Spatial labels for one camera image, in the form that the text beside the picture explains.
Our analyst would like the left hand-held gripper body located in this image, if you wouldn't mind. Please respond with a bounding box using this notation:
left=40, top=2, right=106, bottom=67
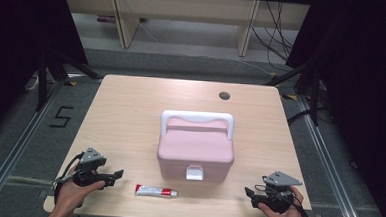
left=72, top=145, right=115, bottom=188

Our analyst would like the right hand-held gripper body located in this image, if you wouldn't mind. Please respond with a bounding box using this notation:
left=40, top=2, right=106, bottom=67
left=254, top=170, right=304, bottom=215

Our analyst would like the red and white ointment tube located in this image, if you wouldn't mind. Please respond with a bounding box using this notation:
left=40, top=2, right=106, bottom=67
left=134, top=184, right=179, bottom=199

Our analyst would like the pink storage box white handle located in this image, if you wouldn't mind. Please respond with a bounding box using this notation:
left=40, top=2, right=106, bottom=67
left=155, top=109, right=238, bottom=185

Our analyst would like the person's left hand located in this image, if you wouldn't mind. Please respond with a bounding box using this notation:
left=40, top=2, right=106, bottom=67
left=53, top=162, right=107, bottom=217

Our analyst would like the yellow black floor tape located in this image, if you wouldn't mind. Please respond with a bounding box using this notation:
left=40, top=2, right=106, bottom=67
left=281, top=92, right=299, bottom=102

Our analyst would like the black metal stand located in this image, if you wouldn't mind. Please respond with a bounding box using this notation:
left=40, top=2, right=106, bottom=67
left=263, top=56, right=325, bottom=127
left=35, top=48, right=105, bottom=116

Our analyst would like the dark curtain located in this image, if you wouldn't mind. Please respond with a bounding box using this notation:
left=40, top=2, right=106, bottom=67
left=0, top=0, right=92, bottom=148
left=276, top=0, right=386, bottom=217

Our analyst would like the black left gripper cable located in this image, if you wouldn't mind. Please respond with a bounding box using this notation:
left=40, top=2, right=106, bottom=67
left=52, top=150, right=87, bottom=208

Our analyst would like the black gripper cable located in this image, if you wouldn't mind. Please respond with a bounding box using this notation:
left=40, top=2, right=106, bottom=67
left=253, top=183, right=312, bottom=217
left=52, top=150, right=87, bottom=208

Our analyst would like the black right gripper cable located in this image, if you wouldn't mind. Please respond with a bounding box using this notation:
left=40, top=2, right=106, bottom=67
left=253, top=183, right=312, bottom=217

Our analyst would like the aluminium floor rail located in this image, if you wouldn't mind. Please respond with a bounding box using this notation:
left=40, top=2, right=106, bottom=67
left=0, top=74, right=67, bottom=217
left=289, top=93, right=374, bottom=217

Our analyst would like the bundle of black cables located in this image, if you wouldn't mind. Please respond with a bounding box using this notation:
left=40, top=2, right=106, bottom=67
left=248, top=0, right=299, bottom=74

